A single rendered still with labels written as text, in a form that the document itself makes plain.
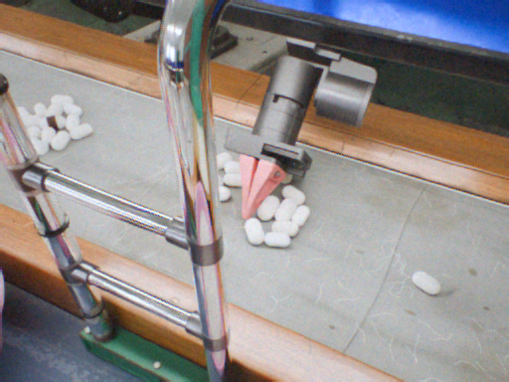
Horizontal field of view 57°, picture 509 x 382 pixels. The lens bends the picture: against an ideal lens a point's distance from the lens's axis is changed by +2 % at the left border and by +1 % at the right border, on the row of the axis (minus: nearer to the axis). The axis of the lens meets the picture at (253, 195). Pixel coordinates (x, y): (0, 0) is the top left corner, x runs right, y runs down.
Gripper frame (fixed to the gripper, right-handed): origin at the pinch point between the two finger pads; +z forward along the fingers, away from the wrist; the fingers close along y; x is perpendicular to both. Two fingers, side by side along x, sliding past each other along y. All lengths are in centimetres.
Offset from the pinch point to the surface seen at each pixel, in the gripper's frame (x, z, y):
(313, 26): -27.5, -12.7, 9.0
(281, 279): -2.2, 5.9, 7.3
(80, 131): 2.7, -3.1, -29.9
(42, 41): 13, -17, -53
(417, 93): 159, -75, 6
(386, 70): 167, -86, -12
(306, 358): -9.6, 11.2, 13.5
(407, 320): -1.5, 5.2, 21.5
